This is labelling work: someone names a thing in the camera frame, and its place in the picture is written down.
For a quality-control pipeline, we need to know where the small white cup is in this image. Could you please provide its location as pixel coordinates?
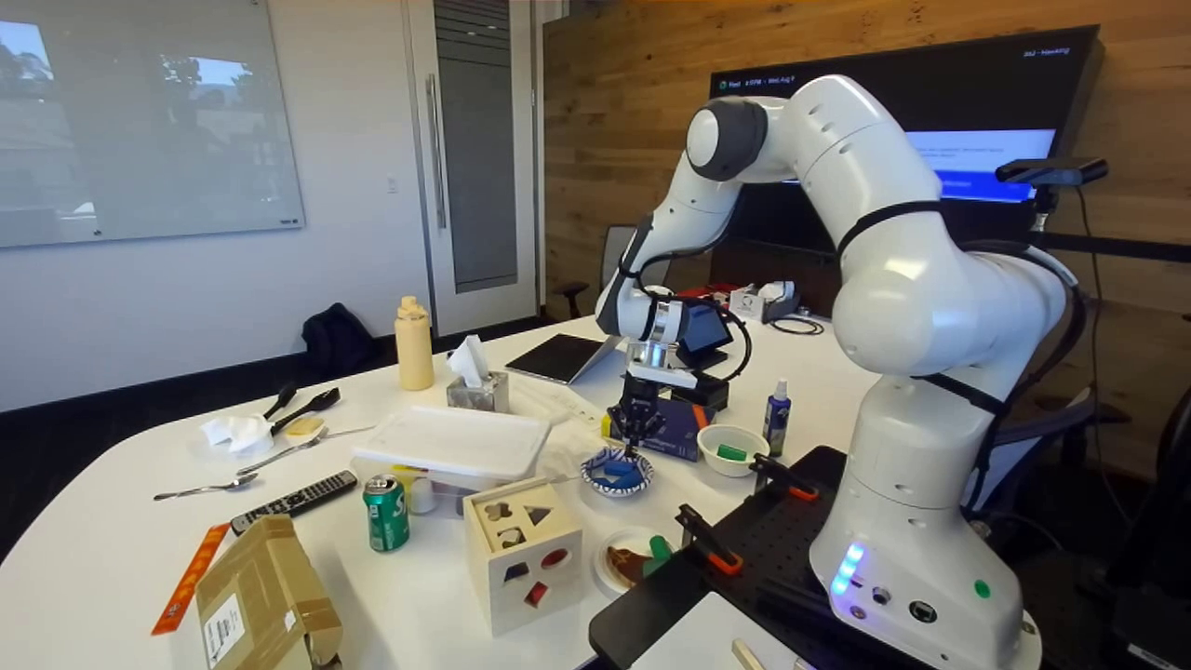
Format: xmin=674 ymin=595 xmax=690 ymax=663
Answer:
xmin=400 ymin=462 xmax=441 ymax=517

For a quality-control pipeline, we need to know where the wall whiteboard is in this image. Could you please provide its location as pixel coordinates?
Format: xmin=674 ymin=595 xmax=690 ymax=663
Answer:
xmin=0 ymin=0 xmax=308 ymax=253

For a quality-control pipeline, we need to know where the silver metal spoon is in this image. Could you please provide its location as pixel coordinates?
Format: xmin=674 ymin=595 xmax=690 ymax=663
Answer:
xmin=148 ymin=425 xmax=328 ymax=501

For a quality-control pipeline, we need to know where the glue bottle with blue cap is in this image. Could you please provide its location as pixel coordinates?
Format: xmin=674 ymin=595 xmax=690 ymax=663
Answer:
xmin=765 ymin=378 xmax=797 ymax=466

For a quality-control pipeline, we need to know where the grey tissue holder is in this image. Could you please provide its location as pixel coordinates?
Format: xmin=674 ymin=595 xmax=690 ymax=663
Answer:
xmin=443 ymin=332 xmax=513 ymax=412

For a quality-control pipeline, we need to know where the white crumpled plastic bag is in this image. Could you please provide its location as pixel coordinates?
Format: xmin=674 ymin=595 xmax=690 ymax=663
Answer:
xmin=199 ymin=410 xmax=275 ymax=462

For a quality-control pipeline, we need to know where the blue office chair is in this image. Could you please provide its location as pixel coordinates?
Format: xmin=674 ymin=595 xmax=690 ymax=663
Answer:
xmin=962 ymin=392 xmax=1111 ymax=521

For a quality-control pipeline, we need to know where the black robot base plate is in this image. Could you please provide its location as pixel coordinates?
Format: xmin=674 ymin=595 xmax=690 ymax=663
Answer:
xmin=586 ymin=443 xmax=909 ymax=670

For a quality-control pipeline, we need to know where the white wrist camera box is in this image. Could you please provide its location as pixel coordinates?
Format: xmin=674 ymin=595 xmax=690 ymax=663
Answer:
xmin=627 ymin=342 xmax=700 ymax=392

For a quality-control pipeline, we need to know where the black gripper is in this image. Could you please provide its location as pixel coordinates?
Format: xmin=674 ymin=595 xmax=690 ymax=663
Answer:
xmin=616 ymin=367 xmax=685 ymax=457

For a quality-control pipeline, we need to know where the orange and black clamp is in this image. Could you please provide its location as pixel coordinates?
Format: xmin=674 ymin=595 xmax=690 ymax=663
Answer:
xmin=674 ymin=500 xmax=750 ymax=581

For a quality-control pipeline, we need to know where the white door with glass panel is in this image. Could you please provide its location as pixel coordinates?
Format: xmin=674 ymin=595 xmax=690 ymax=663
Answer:
xmin=407 ymin=0 xmax=545 ymax=338

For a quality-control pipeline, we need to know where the brown cardboard box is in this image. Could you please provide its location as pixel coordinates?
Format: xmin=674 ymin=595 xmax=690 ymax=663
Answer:
xmin=194 ymin=514 xmax=347 ymax=670

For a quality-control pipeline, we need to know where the small black box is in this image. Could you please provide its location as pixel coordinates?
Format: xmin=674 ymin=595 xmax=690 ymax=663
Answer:
xmin=679 ymin=367 xmax=734 ymax=415

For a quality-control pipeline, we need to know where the white rectangular tray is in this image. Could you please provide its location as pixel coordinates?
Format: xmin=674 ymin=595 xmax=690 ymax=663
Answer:
xmin=350 ymin=403 xmax=560 ymax=486

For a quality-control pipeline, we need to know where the green soda can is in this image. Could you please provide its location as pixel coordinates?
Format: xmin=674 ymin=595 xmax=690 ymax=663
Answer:
xmin=361 ymin=469 xmax=414 ymax=554

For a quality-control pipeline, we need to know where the orange ruler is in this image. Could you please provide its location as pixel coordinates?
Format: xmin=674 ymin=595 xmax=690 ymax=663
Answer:
xmin=148 ymin=521 xmax=235 ymax=635

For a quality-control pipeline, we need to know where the silver laptop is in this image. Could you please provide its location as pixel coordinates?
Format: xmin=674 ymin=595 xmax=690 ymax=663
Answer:
xmin=566 ymin=336 xmax=631 ymax=403

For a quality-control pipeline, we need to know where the clear bowl with blue contents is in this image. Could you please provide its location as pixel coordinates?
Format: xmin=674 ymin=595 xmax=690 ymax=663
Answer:
xmin=579 ymin=443 xmax=656 ymax=501

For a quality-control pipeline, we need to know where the blue book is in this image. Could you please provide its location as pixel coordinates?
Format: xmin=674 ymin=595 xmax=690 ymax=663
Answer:
xmin=601 ymin=403 xmax=710 ymax=466

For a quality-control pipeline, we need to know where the white desk device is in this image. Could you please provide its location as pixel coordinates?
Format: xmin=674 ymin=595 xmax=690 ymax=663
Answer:
xmin=731 ymin=275 xmax=828 ymax=338

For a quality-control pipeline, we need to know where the yellow squeeze bottle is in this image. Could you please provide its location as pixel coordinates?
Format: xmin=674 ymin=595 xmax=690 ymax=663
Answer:
xmin=391 ymin=289 xmax=441 ymax=395

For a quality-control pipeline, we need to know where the white plate with brown food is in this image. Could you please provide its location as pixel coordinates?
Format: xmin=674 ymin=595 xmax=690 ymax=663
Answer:
xmin=591 ymin=529 xmax=685 ymax=595

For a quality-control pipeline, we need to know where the black backpack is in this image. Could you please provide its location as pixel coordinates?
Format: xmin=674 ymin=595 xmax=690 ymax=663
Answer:
xmin=298 ymin=296 xmax=380 ymax=373

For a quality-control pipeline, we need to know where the small black plastic spoon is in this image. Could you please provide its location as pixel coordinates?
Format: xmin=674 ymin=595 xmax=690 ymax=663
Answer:
xmin=261 ymin=378 xmax=303 ymax=421

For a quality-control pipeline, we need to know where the black remote control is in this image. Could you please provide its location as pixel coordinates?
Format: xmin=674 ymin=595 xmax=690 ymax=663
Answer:
xmin=227 ymin=466 xmax=361 ymax=536

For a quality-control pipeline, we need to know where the large black plastic spoon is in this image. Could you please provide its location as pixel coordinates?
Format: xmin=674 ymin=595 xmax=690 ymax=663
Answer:
xmin=267 ymin=383 xmax=343 ymax=440

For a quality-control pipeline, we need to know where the large wall television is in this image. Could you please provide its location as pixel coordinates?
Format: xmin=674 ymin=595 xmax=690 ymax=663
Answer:
xmin=706 ymin=21 xmax=1106 ymax=289

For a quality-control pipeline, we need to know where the small white bowl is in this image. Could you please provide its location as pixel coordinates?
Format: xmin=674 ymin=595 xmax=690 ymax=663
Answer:
xmin=698 ymin=421 xmax=771 ymax=482

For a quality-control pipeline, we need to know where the black flat tablet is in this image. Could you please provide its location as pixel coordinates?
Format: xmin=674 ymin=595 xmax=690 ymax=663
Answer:
xmin=507 ymin=332 xmax=608 ymax=383

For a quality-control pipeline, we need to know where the small screen on stand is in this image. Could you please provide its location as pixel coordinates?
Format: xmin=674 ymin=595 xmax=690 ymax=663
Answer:
xmin=679 ymin=292 xmax=736 ymax=373

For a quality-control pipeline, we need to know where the wooden shape sorter cube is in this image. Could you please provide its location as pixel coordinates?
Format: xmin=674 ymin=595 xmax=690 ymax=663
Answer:
xmin=462 ymin=474 xmax=589 ymax=635

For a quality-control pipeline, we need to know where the wooden brush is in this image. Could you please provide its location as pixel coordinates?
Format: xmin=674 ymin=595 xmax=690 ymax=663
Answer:
xmin=281 ymin=412 xmax=330 ymax=451

